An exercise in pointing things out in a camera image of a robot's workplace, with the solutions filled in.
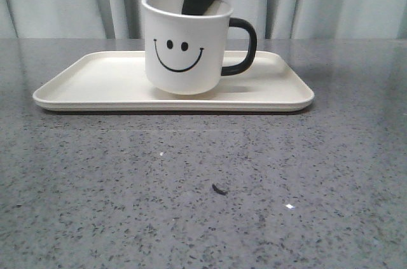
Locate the small black debris piece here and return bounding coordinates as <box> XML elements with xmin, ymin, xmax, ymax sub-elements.
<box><xmin>212</xmin><ymin>184</ymin><xmax>228</xmax><ymax>196</ymax></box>

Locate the white smiley mug black handle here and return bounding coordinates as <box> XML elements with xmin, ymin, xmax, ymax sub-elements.
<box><xmin>141</xmin><ymin>0</ymin><xmax>257</xmax><ymax>95</ymax></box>

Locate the cream rectangular plastic tray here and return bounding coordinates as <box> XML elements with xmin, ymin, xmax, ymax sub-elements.
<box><xmin>32</xmin><ymin>51</ymin><xmax>315</xmax><ymax>112</ymax></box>

